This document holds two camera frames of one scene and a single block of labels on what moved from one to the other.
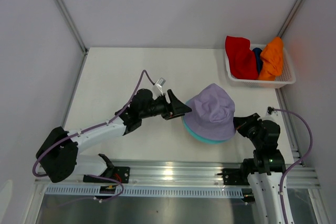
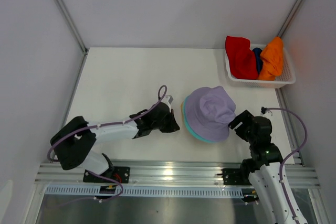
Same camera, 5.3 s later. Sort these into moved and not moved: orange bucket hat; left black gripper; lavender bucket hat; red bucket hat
Moved: left black gripper
Not moved: lavender bucket hat; orange bucket hat; red bucket hat
